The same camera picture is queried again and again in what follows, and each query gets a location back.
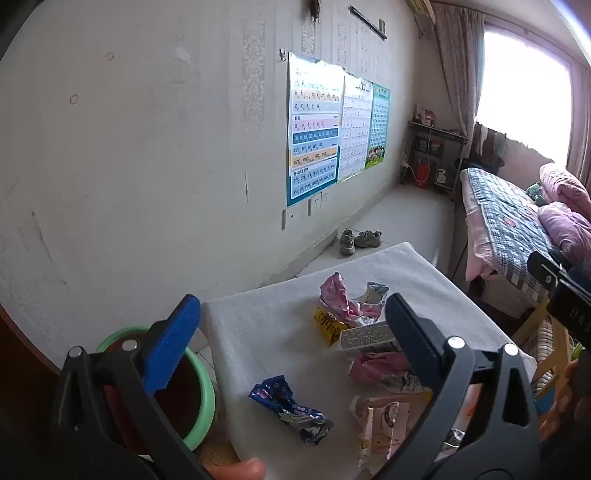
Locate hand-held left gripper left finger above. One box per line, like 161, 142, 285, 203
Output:
48, 294, 218, 480

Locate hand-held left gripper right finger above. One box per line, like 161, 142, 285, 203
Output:
369, 292, 543, 480

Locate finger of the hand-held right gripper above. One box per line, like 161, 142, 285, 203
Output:
527, 251, 573, 291

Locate pink cartoon snack packet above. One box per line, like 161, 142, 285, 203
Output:
347, 352, 428, 394

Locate light blue snack wrapper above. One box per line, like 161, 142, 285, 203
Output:
355, 281, 391, 319

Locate green rimmed waste bin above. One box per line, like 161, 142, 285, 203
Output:
95, 325, 217, 455

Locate yellow snack packet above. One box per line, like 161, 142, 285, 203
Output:
313, 307, 352, 348

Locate pink foil wrapper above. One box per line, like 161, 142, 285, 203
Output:
320, 271, 370, 324

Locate person's right hand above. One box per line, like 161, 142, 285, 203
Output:
561, 357, 591, 423

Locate person's left hand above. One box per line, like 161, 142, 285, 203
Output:
202, 457, 267, 480

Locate patterned chair cushion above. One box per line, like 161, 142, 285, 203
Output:
531, 316, 557, 370

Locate white and blue carton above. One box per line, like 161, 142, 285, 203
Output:
339, 320, 402, 354

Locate wooden chair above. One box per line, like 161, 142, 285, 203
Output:
510, 300, 575, 402

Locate pink pillows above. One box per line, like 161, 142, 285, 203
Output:
538, 202, 591, 261

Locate bed with plaid blanket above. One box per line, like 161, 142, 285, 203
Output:
462, 167, 568, 301

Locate pink bed sheet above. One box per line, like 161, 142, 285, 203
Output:
464, 185, 497, 282

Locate pink folded duvet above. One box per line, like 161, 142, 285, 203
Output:
539, 162, 591, 208

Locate pale cartoon print wrapper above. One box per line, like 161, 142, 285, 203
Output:
348, 394, 437, 476

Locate white fleece blanket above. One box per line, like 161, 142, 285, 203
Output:
201, 241, 539, 480

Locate dark blue snack wrapper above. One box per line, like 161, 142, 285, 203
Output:
248, 375, 334, 447

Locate brown wooden cabinet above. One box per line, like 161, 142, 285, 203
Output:
0, 305, 61, 416

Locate metal storage rack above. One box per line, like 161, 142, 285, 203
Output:
404, 119, 469, 192

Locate bright window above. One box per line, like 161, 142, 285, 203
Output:
475, 28, 573, 167

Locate patterned curtain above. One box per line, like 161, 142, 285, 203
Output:
431, 2, 485, 139

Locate green number wall poster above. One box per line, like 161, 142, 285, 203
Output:
365, 83, 392, 169

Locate white chart wall poster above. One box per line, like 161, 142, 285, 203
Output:
337, 73, 375, 182

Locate blue alphabet wall poster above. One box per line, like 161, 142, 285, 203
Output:
286, 51, 346, 208

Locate wall air conditioner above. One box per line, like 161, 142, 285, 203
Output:
406, 0, 437, 24

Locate black wall rail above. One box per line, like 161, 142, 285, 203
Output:
348, 4, 389, 41

